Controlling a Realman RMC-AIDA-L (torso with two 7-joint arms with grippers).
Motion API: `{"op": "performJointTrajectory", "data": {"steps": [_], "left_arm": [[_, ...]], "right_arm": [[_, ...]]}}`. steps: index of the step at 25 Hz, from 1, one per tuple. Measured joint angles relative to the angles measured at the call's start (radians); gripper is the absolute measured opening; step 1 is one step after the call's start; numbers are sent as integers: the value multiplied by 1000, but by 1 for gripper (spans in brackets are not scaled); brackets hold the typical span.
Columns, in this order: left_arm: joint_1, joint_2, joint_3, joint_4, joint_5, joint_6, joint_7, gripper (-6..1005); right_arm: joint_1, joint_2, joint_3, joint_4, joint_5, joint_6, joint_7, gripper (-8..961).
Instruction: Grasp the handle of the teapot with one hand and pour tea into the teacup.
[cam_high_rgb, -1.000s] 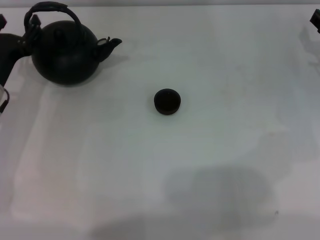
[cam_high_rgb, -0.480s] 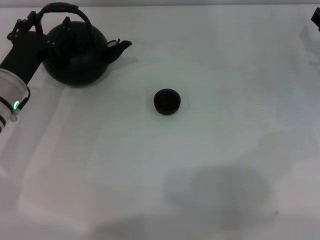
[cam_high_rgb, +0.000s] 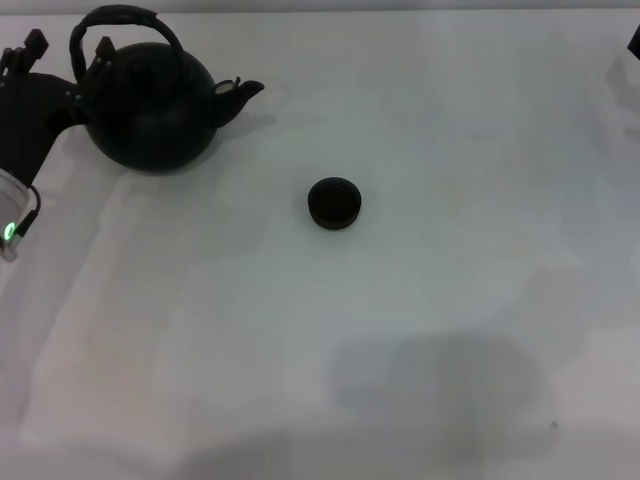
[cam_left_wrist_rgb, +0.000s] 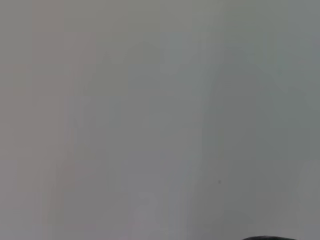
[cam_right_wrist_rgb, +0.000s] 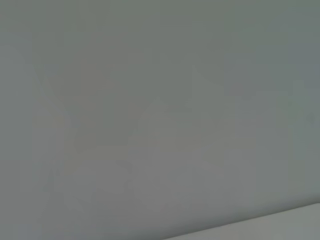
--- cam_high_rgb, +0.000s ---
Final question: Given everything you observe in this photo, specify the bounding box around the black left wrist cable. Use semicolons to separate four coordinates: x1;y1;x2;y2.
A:
12;185;42;241

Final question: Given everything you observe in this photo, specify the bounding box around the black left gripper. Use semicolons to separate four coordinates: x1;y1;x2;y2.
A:
0;28;117;187

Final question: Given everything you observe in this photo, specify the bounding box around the black round teapot with handle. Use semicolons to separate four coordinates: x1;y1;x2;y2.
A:
69;3;266;175

